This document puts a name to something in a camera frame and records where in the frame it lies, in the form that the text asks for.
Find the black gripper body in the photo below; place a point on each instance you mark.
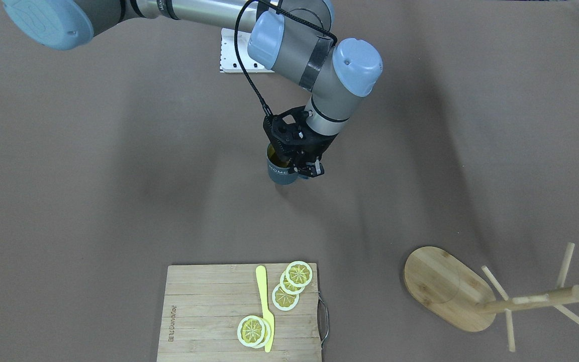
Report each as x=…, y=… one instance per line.
x=320, y=144

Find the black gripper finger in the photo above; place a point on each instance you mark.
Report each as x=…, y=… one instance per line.
x=311, y=169

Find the blue-grey cup yellow inside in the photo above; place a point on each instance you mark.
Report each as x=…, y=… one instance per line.
x=278, y=171

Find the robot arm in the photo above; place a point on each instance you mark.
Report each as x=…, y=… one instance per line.
x=290, y=38

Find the wooden cup storage rack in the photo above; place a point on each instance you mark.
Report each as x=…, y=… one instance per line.
x=451, y=290

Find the lemon slice row end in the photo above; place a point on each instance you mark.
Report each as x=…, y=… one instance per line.
x=299, y=274

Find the yellow plastic knife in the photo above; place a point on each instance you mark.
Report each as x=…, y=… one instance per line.
x=261, y=279

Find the lemon slice row middle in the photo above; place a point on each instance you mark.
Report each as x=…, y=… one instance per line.
x=287, y=287

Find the lemon slice row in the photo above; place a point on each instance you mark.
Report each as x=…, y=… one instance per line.
x=287, y=287
x=282, y=300

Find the lemon slice row near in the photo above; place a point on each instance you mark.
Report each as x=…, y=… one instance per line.
x=282, y=300

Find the lemon slice by knife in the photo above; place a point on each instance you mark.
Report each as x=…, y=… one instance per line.
x=250, y=331

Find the bamboo cutting board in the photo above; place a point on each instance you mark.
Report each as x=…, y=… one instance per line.
x=203, y=305

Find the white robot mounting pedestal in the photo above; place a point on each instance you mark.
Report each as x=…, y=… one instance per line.
x=228, y=58

